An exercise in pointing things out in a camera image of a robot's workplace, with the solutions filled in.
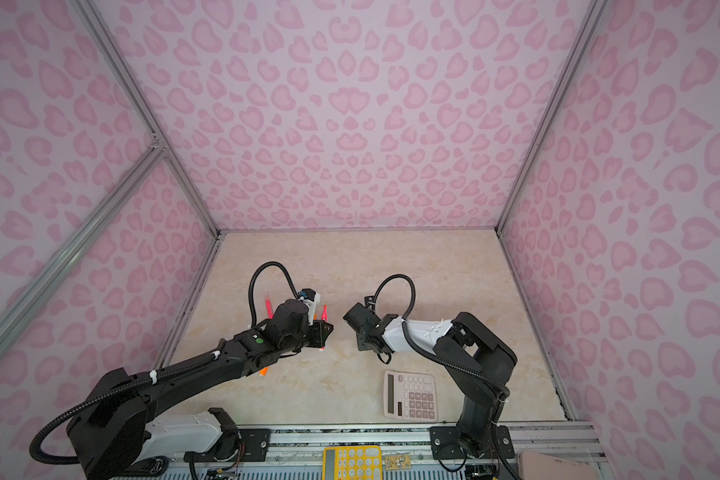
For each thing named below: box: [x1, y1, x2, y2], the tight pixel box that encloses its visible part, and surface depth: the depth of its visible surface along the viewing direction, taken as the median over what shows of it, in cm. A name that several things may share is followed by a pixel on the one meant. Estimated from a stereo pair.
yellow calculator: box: [322, 445, 383, 480], surface depth 71 cm
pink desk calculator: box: [383, 370, 437, 422], surface depth 80 cm
